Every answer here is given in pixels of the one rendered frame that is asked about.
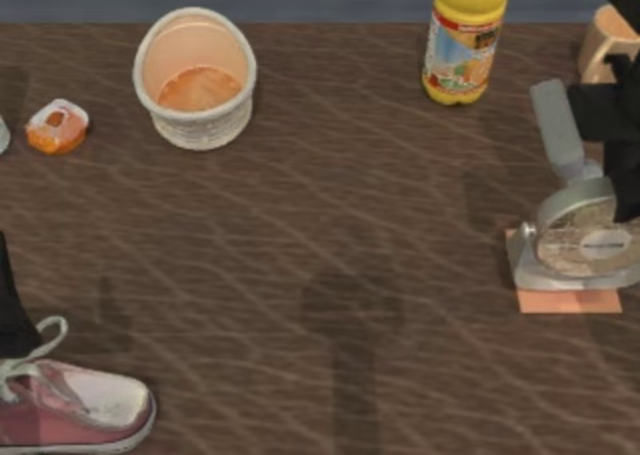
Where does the beige ceramic mug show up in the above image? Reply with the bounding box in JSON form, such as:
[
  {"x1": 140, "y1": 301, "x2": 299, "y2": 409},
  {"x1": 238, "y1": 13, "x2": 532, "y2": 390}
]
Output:
[{"x1": 576, "y1": 3, "x2": 640, "y2": 85}]

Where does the pink white sneaker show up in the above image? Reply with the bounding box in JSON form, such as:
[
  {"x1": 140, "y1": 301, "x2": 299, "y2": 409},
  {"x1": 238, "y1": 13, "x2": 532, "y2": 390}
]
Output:
[{"x1": 0, "y1": 315, "x2": 158, "y2": 455}]

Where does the grey handled tool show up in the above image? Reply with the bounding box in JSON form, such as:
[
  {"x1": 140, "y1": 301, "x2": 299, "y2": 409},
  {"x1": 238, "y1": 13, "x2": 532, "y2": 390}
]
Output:
[{"x1": 529, "y1": 79, "x2": 605, "y2": 182}]

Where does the small orange jelly cup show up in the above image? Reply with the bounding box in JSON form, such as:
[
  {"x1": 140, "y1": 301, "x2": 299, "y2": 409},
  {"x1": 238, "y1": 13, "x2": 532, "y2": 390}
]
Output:
[{"x1": 24, "y1": 98, "x2": 92, "y2": 156}]

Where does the white woven basket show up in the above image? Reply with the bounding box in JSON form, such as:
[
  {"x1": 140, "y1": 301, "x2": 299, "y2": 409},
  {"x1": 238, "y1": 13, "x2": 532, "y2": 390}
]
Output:
[{"x1": 131, "y1": 6, "x2": 258, "y2": 153}]

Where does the yellow juice bottle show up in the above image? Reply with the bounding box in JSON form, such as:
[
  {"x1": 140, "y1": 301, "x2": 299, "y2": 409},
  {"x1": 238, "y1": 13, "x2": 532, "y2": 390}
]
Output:
[{"x1": 420, "y1": 0, "x2": 515, "y2": 108}]

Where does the orange square pad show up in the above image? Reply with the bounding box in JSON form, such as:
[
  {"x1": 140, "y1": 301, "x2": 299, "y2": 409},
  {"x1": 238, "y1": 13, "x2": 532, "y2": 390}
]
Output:
[{"x1": 504, "y1": 228, "x2": 624, "y2": 315}]

